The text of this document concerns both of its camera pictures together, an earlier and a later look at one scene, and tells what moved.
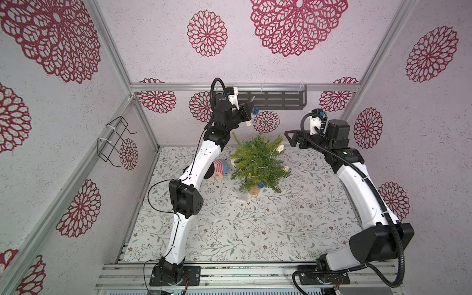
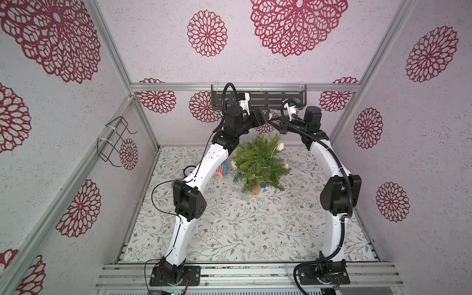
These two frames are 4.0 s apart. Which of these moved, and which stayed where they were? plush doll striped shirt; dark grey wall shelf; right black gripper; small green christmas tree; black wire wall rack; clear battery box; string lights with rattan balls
Moved: string lights with rattan balls; right black gripper
Stayed: dark grey wall shelf; plush doll striped shirt; small green christmas tree; clear battery box; black wire wall rack
